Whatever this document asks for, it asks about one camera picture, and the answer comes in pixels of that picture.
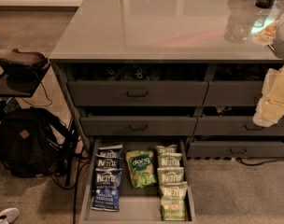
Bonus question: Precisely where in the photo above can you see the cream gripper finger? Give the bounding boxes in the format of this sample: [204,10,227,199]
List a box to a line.
[253,98,284,127]

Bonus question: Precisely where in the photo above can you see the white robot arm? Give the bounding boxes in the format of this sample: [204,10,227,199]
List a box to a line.
[253,13,284,127]

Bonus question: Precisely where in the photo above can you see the top right grey drawer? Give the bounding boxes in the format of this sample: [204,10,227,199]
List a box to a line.
[204,81,263,106]

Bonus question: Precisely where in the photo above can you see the grey drawer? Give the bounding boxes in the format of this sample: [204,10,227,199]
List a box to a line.
[194,116,284,136]
[67,80,208,106]
[80,116,197,136]
[204,81,263,106]
[187,141,284,158]

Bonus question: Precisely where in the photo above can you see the middle right grey drawer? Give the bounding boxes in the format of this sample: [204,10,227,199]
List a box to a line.
[194,116,284,136]

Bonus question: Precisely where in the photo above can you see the bottom right grey drawer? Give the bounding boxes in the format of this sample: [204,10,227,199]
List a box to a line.
[187,141,284,158]

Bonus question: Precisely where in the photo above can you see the middle left grey drawer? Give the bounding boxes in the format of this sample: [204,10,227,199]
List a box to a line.
[80,116,197,136]

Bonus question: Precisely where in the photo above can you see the grey cabinet with glossy counter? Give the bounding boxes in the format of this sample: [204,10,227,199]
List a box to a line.
[50,0,284,153]

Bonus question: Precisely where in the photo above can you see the back green Kettle chip bag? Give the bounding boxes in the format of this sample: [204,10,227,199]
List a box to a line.
[156,145,178,155]

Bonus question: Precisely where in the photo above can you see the green kettle chip bag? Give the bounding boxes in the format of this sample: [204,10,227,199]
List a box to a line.
[157,167,184,184]
[158,153,182,168]
[160,181,188,221]
[156,145,178,155]

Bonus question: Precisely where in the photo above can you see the front green Kettle chip bag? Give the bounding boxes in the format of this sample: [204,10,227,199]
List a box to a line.
[160,181,188,221]

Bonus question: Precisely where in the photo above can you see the green Dang chip bag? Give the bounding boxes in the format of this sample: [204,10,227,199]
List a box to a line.
[125,150,157,188]

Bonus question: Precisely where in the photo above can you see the back blue Kettle chip bag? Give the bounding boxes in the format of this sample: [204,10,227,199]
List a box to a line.
[97,145,123,158]

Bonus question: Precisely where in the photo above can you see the blue kettle chip bag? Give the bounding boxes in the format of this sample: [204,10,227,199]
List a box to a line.
[97,145,123,158]
[92,168,122,212]
[96,156,121,169]

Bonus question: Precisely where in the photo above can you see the open bottom left drawer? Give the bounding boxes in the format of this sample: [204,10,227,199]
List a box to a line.
[78,137,196,224]

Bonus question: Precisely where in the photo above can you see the middle blue Kettle chip bag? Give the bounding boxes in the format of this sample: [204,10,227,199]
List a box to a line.
[96,156,121,169]

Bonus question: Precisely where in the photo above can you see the front blue Kettle chip bag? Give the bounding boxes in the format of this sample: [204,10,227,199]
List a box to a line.
[92,168,122,212]

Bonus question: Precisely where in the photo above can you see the top left grey drawer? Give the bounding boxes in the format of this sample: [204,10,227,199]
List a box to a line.
[67,80,208,106]

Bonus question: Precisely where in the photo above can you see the checkered marker board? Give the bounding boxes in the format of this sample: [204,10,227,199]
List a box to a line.
[252,21,278,46]

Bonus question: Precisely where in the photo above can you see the black backpack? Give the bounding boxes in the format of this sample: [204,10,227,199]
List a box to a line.
[0,107,71,177]

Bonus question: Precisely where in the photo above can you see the dark device on side table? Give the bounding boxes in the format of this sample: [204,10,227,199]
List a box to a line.
[0,49,48,79]

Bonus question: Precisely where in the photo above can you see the black side table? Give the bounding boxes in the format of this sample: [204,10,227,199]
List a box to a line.
[0,64,50,97]

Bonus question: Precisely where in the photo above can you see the white sneaker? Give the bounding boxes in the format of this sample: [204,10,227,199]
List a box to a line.
[0,207,20,224]

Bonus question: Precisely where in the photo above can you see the black floor cable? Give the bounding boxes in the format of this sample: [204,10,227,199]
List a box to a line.
[235,156,284,167]

